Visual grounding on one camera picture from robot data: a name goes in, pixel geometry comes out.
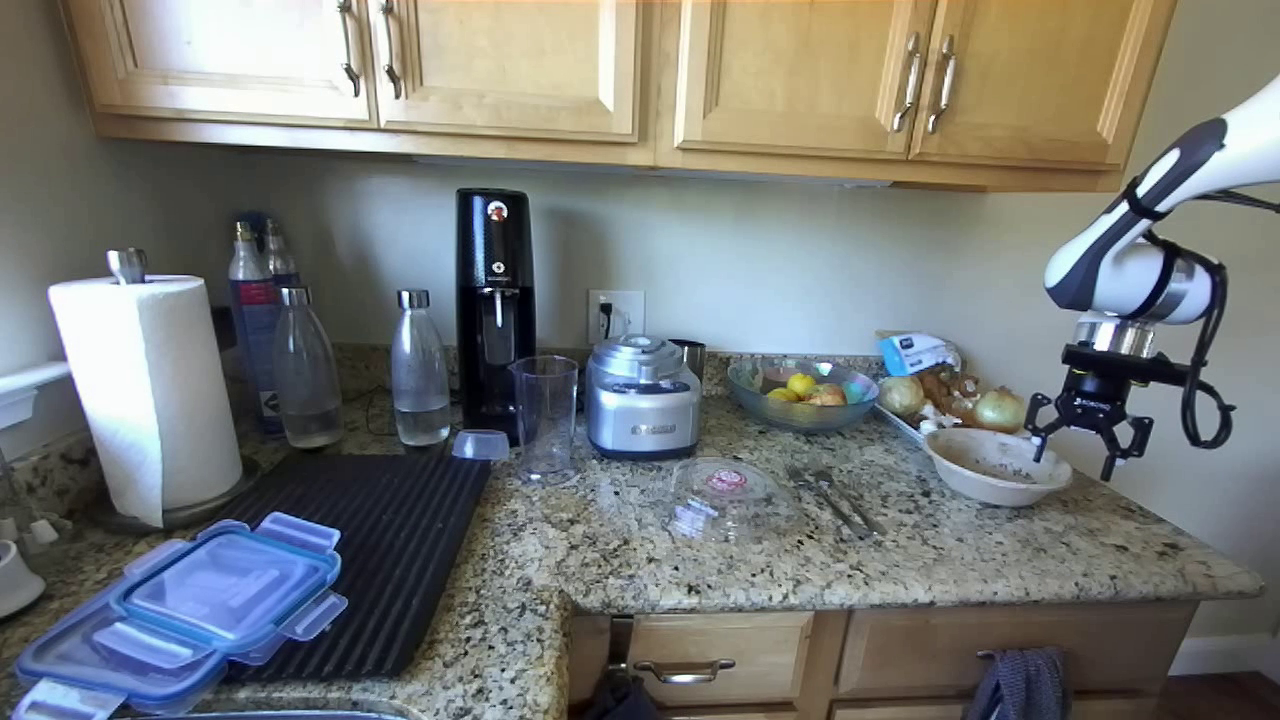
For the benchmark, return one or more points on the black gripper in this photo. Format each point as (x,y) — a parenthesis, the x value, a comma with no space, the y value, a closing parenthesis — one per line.
(1092,397)

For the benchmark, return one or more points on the white ceramic top bowl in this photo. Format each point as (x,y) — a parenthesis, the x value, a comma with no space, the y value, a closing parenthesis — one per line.
(993,465)

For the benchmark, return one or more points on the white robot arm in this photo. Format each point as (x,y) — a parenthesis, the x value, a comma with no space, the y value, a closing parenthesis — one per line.
(1148,308)

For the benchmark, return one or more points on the glass fruit bowl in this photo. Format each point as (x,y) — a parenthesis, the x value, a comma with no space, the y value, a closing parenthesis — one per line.
(800,393)

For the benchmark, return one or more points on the large yellow onion front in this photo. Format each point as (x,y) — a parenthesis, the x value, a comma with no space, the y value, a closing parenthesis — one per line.
(1003,410)

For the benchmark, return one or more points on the white rectangular tray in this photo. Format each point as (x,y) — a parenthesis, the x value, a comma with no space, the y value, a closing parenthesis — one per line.
(920,426)

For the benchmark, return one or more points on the brown onion back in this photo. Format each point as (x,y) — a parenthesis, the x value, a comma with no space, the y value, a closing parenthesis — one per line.
(906,397)

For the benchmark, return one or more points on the blue white food package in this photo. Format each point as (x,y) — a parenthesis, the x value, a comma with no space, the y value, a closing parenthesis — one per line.
(906,355)

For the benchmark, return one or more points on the blue grey hanging towel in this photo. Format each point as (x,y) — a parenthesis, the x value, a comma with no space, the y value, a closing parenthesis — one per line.
(1021,686)

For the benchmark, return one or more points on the wooden upper cabinets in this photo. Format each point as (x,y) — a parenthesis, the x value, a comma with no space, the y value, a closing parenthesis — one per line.
(952,94)

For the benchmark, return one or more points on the clear plastic lid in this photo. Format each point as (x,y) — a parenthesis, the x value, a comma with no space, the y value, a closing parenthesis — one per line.
(718,503)

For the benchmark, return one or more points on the silver food processor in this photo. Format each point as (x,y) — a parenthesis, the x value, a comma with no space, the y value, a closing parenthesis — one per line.
(643,397)

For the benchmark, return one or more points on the clear measuring cup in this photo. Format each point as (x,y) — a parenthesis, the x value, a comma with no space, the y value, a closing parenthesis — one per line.
(546,414)

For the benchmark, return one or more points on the black soda maker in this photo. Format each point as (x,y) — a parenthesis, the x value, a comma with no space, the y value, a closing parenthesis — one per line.
(492,303)

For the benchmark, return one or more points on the clear glass bottle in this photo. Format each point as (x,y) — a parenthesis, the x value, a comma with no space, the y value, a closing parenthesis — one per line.
(420,393)

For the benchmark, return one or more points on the black drying mat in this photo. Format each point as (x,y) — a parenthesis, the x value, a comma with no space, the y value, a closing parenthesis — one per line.
(401,527)

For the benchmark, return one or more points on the clear glass carafe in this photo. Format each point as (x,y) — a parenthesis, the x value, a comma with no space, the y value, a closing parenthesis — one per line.
(304,373)

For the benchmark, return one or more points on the dark tinted bottle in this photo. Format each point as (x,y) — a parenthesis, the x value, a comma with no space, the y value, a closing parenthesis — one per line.
(256,271)

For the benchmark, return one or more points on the paper towel roll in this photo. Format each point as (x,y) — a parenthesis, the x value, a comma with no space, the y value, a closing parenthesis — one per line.
(150,381)

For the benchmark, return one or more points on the blue lidded plastic container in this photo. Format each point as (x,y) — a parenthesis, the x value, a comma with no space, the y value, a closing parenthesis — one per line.
(182,618)

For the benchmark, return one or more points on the white wall outlet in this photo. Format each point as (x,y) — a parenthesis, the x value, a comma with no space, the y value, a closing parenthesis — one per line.
(612,312)

